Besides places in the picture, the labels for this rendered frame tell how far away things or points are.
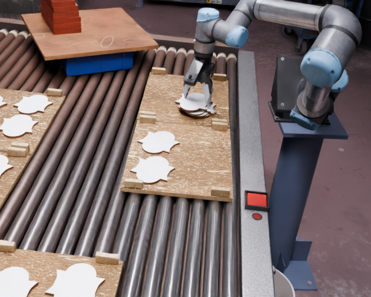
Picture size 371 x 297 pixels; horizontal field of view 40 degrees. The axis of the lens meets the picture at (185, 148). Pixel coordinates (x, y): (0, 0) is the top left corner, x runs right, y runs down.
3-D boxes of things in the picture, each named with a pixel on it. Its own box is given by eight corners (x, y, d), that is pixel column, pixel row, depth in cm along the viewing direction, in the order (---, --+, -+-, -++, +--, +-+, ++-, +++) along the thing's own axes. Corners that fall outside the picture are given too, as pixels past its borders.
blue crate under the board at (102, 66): (112, 43, 253) (112, 23, 247) (135, 69, 230) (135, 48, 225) (49, 49, 241) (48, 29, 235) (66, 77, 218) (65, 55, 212)
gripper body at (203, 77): (214, 77, 197) (218, 48, 190) (205, 86, 191) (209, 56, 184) (195, 72, 199) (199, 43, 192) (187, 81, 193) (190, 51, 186)
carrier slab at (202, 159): (229, 132, 192) (229, 128, 191) (232, 202, 158) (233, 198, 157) (136, 123, 192) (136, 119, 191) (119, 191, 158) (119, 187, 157)
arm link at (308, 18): (371, -2, 147) (242, -19, 179) (353, 27, 145) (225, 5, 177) (379, 25, 156) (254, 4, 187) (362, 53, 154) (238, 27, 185)
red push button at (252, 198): (265, 197, 162) (266, 194, 161) (266, 210, 157) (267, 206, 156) (246, 195, 162) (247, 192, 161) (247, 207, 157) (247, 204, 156)
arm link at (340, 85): (343, 82, 202) (357, 71, 188) (326, 109, 199) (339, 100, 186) (317, 65, 202) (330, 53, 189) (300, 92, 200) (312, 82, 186)
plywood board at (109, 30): (121, 10, 263) (121, 7, 262) (158, 48, 226) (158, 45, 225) (21, 17, 243) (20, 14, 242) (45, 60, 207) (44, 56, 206)
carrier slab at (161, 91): (227, 83, 226) (228, 79, 226) (228, 131, 192) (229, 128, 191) (149, 75, 227) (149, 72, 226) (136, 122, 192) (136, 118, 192)
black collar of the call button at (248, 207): (267, 196, 163) (268, 192, 162) (269, 212, 156) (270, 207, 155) (244, 194, 163) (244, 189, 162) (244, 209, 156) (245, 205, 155)
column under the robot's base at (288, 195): (298, 236, 283) (338, 98, 235) (317, 290, 251) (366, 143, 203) (231, 234, 279) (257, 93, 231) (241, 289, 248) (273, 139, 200)
